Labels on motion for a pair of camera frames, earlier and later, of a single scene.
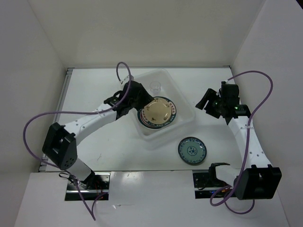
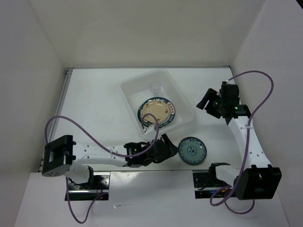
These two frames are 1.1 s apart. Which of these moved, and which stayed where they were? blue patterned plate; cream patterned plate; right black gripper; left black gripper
Moved: left black gripper
Stayed: blue patterned plate; right black gripper; cream patterned plate
